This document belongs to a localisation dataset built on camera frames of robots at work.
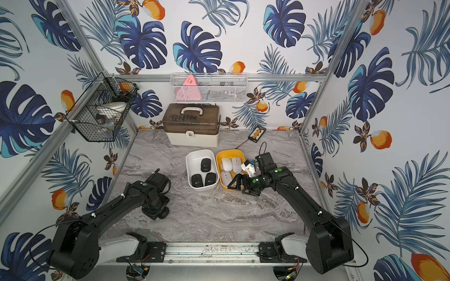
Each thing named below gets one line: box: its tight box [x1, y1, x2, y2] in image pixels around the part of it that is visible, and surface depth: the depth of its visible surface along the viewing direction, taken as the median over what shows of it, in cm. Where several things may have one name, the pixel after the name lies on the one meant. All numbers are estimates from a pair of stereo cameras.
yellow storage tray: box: [215, 149, 247, 191], surface depth 102 cm
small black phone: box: [247, 125, 267, 143], surface depth 119 cm
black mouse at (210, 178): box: [205, 172, 217, 187], surface depth 97 cm
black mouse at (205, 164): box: [200, 158, 211, 173], surface depth 102 cm
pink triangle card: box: [174, 74, 202, 101], surface depth 92 cm
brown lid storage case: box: [162, 103, 221, 148], surface depth 103 cm
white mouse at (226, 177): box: [220, 170, 233, 187], surface depth 97 cm
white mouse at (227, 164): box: [221, 157, 233, 172], surface depth 102 cm
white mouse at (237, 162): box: [232, 156, 242, 174], surface depth 103 cm
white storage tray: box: [185, 149, 220, 192], surface depth 102 cm
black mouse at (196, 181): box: [191, 173, 204, 188], surface depth 96 cm
